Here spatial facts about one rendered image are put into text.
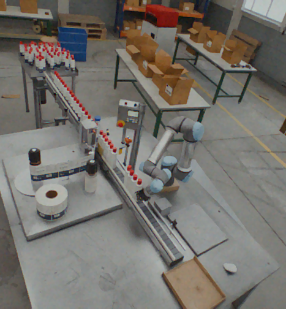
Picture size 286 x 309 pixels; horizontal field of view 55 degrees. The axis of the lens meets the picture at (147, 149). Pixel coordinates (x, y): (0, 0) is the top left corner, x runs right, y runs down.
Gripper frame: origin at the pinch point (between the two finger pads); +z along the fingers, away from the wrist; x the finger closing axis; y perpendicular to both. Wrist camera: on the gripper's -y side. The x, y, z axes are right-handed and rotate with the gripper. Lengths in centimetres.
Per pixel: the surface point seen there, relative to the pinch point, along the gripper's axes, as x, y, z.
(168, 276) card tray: 53, 11, -19
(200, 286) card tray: 65, -4, -26
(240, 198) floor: 34, -179, 88
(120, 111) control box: -61, 0, -21
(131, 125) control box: -51, -8, -15
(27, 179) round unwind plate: -43, 66, 29
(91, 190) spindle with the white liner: -17.4, 29.5, 10.4
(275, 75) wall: -210, -598, 201
